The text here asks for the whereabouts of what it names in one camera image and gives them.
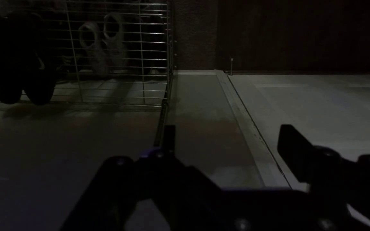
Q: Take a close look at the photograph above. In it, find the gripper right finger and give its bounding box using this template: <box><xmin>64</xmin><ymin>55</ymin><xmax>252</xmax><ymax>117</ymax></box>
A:
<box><xmin>277</xmin><ymin>124</ymin><xmax>370</xmax><ymax>231</ymax></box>

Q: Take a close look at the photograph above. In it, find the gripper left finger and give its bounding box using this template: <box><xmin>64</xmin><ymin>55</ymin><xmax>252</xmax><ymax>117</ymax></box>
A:
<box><xmin>60</xmin><ymin>125</ymin><xmax>225</xmax><ymax>231</ymax></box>

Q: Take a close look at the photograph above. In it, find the dark shoe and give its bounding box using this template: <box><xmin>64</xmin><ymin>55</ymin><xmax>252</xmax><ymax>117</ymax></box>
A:
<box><xmin>12</xmin><ymin>13</ymin><xmax>59</xmax><ymax>106</ymax></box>
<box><xmin>0</xmin><ymin>12</ymin><xmax>23</xmax><ymax>105</ymax></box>

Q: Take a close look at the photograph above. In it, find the light grey shoe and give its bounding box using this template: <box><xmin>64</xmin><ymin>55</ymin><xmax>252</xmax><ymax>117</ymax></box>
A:
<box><xmin>103</xmin><ymin>12</ymin><xmax>129</xmax><ymax>70</ymax></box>
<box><xmin>78</xmin><ymin>21</ymin><xmax>109</xmax><ymax>76</ymax></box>

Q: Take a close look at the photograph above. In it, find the metal wire rack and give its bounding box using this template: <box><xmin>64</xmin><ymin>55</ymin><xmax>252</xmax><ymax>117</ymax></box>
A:
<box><xmin>0</xmin><ymin>0</ymin><xmax>177</xmax><ymax>108</ymax></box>

